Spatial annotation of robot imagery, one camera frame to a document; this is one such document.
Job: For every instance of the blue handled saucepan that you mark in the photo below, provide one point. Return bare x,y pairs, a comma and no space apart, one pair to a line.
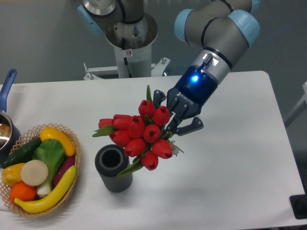
9,133

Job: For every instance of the green cucumber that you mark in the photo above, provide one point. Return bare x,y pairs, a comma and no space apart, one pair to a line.
22,154

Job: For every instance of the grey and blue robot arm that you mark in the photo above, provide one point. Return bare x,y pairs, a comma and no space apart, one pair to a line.
224,30

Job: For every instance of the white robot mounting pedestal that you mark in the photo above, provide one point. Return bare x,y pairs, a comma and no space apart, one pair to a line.
132,44

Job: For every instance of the dark grey ribbed vase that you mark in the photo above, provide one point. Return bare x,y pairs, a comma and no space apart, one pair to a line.
109,161

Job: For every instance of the yellow banana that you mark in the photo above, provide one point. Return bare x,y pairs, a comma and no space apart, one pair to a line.
53,197

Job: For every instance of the orange fruit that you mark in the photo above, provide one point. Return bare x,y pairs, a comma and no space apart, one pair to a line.
23,192

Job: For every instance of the green bok choy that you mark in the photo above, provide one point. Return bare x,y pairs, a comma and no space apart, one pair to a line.
52,153

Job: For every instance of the woven wicker basket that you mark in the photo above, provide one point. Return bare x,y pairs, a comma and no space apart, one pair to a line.
26,137

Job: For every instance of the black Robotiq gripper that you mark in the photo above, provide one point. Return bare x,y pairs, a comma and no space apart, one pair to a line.
187,97

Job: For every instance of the yellow bell pepper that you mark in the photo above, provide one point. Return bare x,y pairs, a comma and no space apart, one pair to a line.
12,174

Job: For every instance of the red tulip bouquet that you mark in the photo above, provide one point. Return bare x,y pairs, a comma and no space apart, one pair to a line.
143,137

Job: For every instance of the white furniture piece at right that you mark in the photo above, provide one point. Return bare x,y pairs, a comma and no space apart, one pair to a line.
297,109

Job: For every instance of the purple sweet potato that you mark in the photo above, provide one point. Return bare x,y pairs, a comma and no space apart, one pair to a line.
70,161

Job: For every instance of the black device at table edge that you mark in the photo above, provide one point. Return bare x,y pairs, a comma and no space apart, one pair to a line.
299,206

